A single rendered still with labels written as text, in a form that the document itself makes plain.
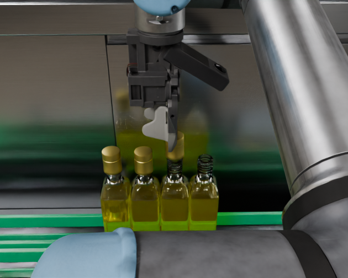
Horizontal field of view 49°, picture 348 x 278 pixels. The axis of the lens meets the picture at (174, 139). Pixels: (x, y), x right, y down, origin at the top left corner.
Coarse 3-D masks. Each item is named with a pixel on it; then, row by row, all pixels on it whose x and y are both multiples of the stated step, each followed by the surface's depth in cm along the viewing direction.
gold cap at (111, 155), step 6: (102, 150) 71; (108, 150) 71; (114, 150) 71; (102, 156) 70; (108, 156) 69; (114, 156) 69; (120, 156) 71; (108, 162) 70; (114, 162) 70; (120, 162) 71; (108, 168) 71; (114, 168) 71; (120, 168) 72; (108, 174) 71; (114, 174) 71
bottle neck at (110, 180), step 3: (117, 174) 72; (120, 174) 73; (108, 177) 73; (111, 177) 72; (114, 177) 72; (117, 177) 72; (120, 177) 73; (108, 180) 73; (111, 180) 73; (114, 180) 73; (117, 180) 73; (120, 180) 74; (111, 183) 73; (114, 183) 73; (117, 183) 73
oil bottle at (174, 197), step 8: (184, 176) 76; (168, 184) 74; (176, 184) 73; (184, 184) 74; (160, 192) 75; (168, 192) 73; (176, 192) 73; (184, 192) 73; (160, 200) 75; (168, 200) 74; (176, 200) 74; (184, 200) 74; (168, 208) 75; (176, 208) 75; (184, 208) 75; (168, 216) 76; (176, 216) 76; (184, 216) 76; (168, 224) 77; (176, 224) 77; (184, 224) 78
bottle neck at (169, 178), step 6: (168, 162) 71; (174, 162) 71; (180, 162) 71; (168, 168) 72; (174, 168) 71; (180, 168) 72; (168, 174) 73; (174, 174) 72; (180, 174) 73; (168, 180) 74; (174, 180) 73; (180, 180) 74
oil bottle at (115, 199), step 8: (104, 184) 74; (112, 184) 73; (120, 184) 73; (128, 184) 75; (104, 192) 73; (112, 192) 73; (120, 192) 73; (128, 192) 74; (104, 200) 73; (112, 200) 73; (120, 200) 73; (128, 200) 74; (104, 208) 75; (112, 208) 75; (120, 208) 75; (128, 208) 75; (104, 216) 76; (112, 216) 76; (120, 216) 76; (128, 216) 76; (104, 224) 77; (112, 224) 77; (120, 224) 77; (128, 224) 77
